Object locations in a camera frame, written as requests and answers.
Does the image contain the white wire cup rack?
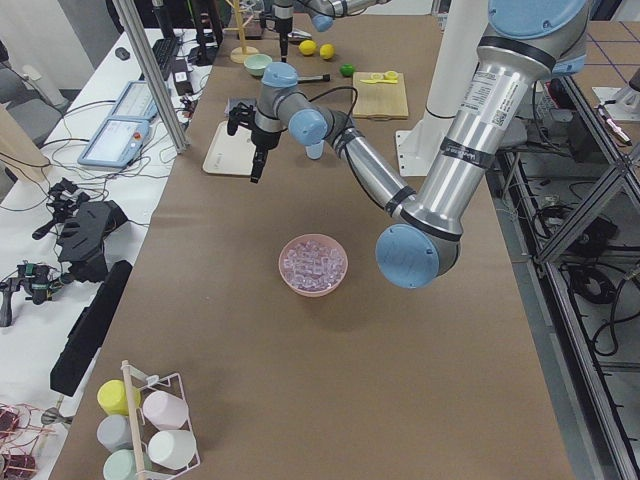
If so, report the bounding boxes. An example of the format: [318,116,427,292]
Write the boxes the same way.
[96,360,201,479]

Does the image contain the teach pendant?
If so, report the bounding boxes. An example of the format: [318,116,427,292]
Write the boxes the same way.
[110,80,158,121]
[78,117,150,169]

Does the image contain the clear ice cube pile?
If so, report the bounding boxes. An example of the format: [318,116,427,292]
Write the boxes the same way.
[281,238,346,292]

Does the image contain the whole yellow lemon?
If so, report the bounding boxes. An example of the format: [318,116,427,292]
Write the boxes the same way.
[298,40,317,56]
[319,43,335,61]

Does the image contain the light blue cup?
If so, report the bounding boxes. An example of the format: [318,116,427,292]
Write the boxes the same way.
[305,141,324,160]

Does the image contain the steel ice scoop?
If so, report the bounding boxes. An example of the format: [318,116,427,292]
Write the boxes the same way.
[288,29,312,43]

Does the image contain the teach pendant far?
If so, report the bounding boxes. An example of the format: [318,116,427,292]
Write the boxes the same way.
[110,80,158,121]

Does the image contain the wooden cutting board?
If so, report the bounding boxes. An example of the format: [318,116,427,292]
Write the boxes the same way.
[352,70,409,120]

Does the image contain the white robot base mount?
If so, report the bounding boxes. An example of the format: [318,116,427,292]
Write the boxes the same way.
[396,0,488,177]

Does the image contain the wooden cup tree stand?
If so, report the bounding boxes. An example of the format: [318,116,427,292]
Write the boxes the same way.
[224,0,259,64]

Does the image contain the aluminium frame post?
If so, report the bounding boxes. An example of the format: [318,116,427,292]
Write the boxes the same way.
[113,0,188,154]

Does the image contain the mint green bowl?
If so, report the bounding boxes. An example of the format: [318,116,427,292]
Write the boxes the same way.
[243,53,273,78]

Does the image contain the steel muddler black tip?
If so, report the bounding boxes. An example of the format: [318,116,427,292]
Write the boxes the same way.
[298,74,331,84]

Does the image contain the green lime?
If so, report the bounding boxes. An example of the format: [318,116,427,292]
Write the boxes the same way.
[339,64,355,78]

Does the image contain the grey folded cloth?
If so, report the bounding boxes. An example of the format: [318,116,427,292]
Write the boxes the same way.
[224,98,256,117]

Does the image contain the pink bowl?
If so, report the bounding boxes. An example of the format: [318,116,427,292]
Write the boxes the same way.
[278,233,349,299]

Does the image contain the teach pendant near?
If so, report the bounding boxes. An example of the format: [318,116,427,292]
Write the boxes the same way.
[78,117,150,169]

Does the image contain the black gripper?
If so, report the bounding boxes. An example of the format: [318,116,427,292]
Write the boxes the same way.
[227,106,284,184]
[259,4,294,63]

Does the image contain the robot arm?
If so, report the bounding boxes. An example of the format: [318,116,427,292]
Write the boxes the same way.
[227,1,590,289]
[261,0,387,63]

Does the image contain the yellow plastic knife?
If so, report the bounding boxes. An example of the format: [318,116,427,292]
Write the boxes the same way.
[359,77,394,84]

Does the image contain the cream rabbit tray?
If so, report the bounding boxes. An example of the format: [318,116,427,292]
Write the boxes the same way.
[202,121,255,177]

